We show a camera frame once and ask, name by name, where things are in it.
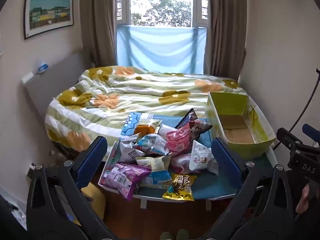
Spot white crinkled snack packet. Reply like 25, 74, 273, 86
117, 140, 145, 163

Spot black cable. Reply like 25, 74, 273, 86
274, 67, 320, 150

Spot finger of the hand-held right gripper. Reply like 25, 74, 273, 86
302, 124, 320, 146
276, 127, 304, 151

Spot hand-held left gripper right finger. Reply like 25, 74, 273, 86
211, 137, 294, 240

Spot white pink snack packet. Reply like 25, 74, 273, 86
170, 154, 198, 173

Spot white red label snack packet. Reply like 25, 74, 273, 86
190, 140, 219, 175

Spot grey headboard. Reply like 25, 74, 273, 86
22, 51, 90, 130

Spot yellow bag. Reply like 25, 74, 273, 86
81, 182, 107, 220

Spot brown curtain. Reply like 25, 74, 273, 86
205, 0, 248, 80
80, 0, 118, 68

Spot floral striped blanket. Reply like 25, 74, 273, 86
44, 66, 250, 153

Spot orange snack packet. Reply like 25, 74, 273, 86
134, 120, 163, 137

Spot pale yellow snack packet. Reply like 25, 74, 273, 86
136, 155, 173, 173

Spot small white box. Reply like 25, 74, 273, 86
21, 72, 34, 84

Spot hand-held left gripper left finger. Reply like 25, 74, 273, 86
26, 135, 118, 240

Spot window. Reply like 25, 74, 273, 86
117, 0, 209, 28

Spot green cardboard box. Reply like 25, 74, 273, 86
205, 92, 277, 158

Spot framed wall picture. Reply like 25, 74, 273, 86
24, 0, 74, 40

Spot person's right hand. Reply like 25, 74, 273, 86
295, 180, 320, 213

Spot gold black snack packet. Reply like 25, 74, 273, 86
162, 174, 197, 202

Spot light blue snack packet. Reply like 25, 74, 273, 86
139, 170, 173, 189

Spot dark purple snack packet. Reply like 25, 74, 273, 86
174, 108, 213, 140

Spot blue white snack packet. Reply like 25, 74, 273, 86
135, 134, 170, 155

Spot light blue cloth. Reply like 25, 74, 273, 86
116, 25, 208, 74

